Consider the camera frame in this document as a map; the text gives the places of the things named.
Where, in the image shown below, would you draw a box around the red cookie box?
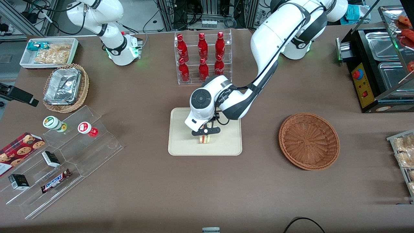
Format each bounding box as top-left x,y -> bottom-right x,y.
0,132 -> 46,178

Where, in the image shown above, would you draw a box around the round brown wicker basket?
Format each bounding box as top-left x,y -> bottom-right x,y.
278,112 -> 340,171

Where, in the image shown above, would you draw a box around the red lid cup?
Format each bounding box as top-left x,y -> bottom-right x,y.
78,121 -> 99,138

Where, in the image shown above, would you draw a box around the clear bag of crackers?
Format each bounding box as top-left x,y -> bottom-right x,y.
34,44 -> 72,64

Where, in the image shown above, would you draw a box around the wire bread tray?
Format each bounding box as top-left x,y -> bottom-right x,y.
387,129 -> 414,204

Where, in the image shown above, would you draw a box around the red cola bottle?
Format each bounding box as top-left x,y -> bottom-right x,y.
199,58 -> 209,82
179,58 -> 191,83
214,54 -> 224,77
177,34 -> 189,62
198,32 -> 208,61
215,31 -> 225,60

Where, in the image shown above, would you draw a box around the clear acrylic stepped display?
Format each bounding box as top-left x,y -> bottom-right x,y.
0,105 -> 124,220

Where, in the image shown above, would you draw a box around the aluminium frame rack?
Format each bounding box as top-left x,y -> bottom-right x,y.
157,0 -> 259,31

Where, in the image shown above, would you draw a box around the teal snack packet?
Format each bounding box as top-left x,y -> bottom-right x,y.
27,41 -> 52,52

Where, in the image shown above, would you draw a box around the Snickers chocolate bar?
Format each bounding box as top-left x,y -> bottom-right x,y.
40,169 -> 72,194

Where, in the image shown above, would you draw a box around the white plastic snack bin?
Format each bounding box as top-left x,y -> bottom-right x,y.
19,38 -> 79,70

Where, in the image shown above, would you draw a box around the stacked aluminium foil trays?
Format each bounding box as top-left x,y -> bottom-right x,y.
44,67 -> 82,105

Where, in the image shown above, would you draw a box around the steel food pan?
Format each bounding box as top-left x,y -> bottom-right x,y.
378,61 -> 414,90
365,31 -> 400,61

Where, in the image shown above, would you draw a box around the beige plastic tray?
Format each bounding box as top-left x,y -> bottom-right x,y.
168,107 -> 243,156

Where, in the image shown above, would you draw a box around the black hot food display case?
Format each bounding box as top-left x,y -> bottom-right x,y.
336,5 -> 414,114

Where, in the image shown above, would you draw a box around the wrapped bread packet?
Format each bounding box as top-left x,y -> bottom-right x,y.
395,151 -> 414,168
393,135 -> 414,152

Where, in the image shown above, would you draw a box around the black floor cable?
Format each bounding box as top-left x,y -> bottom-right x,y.
283,217 -> 326,233

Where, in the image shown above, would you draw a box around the small black box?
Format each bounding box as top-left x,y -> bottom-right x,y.
41,151 -> 61,168
8,174 -> 30,190

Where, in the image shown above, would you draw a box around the oval light wicker basket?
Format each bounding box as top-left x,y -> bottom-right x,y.
43,63 -> 90,114

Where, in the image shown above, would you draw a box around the green lid cup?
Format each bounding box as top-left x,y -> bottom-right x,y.
43,116 -> 68,133

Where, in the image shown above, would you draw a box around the clear acrylic bottle rack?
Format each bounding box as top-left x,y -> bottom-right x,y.
174,29 -> 233,85

